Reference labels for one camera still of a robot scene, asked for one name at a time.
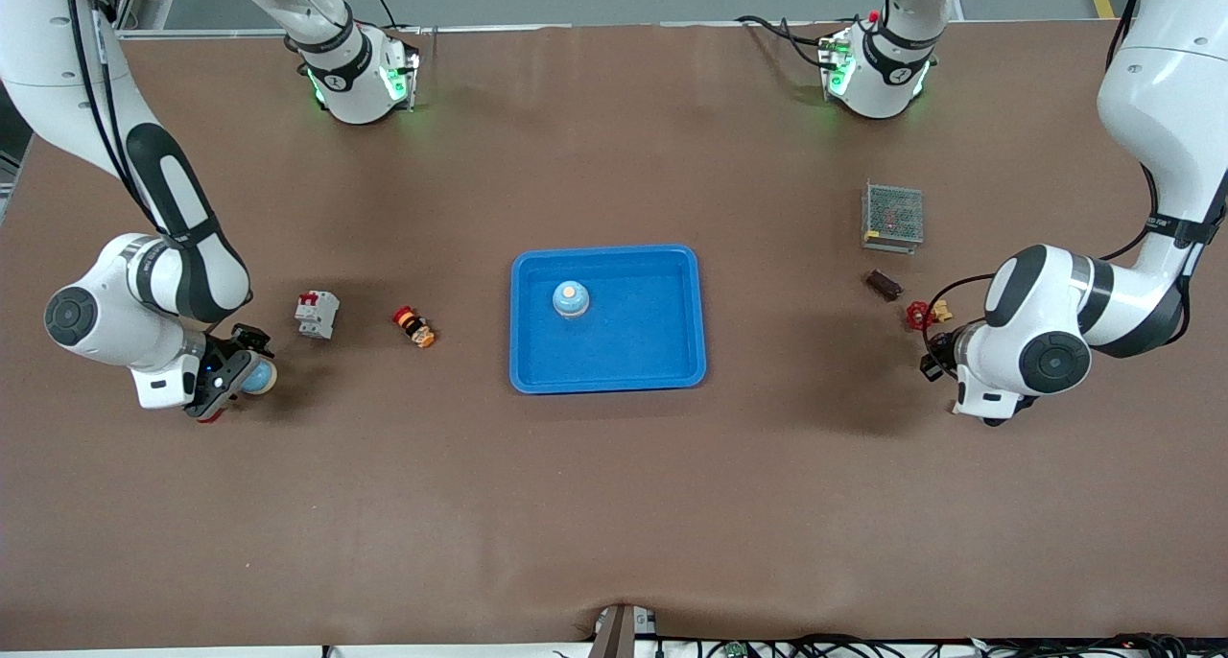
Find brass valve red handwheel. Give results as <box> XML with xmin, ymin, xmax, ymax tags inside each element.
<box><xmin>904</xmin><ymin>298</ymin><xmax>954</xmax><ymax>332</ymax></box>

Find white red circuit breaker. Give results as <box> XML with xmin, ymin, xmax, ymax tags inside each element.
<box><xmin>294</xmin><ymin>291</ymin><xmax>341</xmax><ymax>340</ymax></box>

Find metal mesh power supply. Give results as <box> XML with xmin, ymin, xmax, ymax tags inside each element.
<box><xmin>861</xmin><ymin>180</ymin><xmax>925</xmax><ymax>254</ymax></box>

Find blue plastic tray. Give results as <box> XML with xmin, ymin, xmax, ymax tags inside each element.
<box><xmin>508</xmin><ymin>245</ymin><xmax>708</xmax><ymax>394</ymax></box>

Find brown table mat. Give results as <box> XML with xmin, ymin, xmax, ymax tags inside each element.
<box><xmin>0</xmin><ymin>20</ymin><xmax>1228</xmax><ymax>651</ymax></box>

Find orange black emergency stop switch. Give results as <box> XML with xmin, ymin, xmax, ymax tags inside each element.
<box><xmin>391</xmin><ymin>306</ymin><xmax>437</xmax><ymax>349</ymax></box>

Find black cable bundle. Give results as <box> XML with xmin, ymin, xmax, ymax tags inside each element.
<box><xmin>552</xmin><ymin>632</ymin><xmax>1228</xmax><ymax>658</ymax></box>

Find black left arm base cable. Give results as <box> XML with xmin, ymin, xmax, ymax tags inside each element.
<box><xmin>735</xmin><ymin>13</ymin><xmax>845</xmax><ymax>72</ymax></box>

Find black arm base cable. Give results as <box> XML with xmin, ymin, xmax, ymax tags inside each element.
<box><xmin>735</xmin><ymin>13</ymin><xmax>845</xmax><ymax>72</ymax></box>
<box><xmin>360</xmin><ymin>0</ymin><xmax>423</xmax><ymax>35</ymax></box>

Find black right arm base cable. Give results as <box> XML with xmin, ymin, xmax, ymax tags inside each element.
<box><xmin>360</xmin><ymin>0</ymin><xmax>423</xmax><ymax>35</ymax></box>

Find aluminium table edge rail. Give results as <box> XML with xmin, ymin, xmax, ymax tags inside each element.
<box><xmin>115</xmin><ymin>23</ymin><xmax>884</xmax><ymax>37</ymax></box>

